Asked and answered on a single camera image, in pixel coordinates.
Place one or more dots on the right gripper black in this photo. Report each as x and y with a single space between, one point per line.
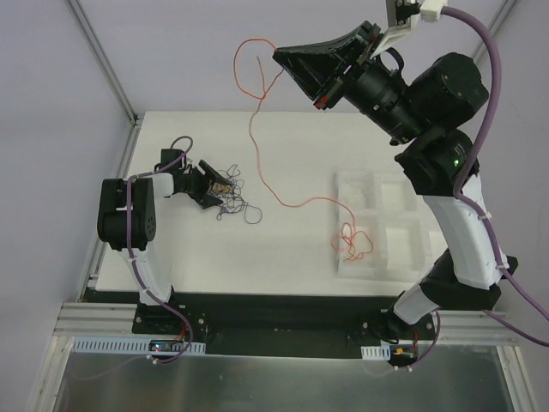
347 69

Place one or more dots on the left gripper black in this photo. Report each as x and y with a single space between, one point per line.
202 184

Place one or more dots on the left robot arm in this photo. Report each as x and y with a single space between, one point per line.
127 219

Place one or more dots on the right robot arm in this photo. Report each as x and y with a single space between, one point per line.
425 118

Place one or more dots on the white compartment tray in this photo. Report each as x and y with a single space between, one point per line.
386 232

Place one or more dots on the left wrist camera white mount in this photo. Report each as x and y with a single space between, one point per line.
172 160

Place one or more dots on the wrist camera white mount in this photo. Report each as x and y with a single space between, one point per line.
402 18
172 160

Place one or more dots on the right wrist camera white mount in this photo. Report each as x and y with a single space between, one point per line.
402 18

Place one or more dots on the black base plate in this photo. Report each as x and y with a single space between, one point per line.
325 327

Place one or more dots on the left aluminium frame post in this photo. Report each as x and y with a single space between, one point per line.
102 60

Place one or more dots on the aluminium frame post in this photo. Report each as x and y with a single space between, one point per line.
452 35
102 60

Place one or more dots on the right aluminium frame post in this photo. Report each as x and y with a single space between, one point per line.
452 35

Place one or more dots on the left white cable duct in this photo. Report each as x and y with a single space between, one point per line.
123 345

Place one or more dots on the white cable duct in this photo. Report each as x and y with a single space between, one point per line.
123 345
375 353

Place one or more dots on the right white cable duct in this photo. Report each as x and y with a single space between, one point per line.
375 353

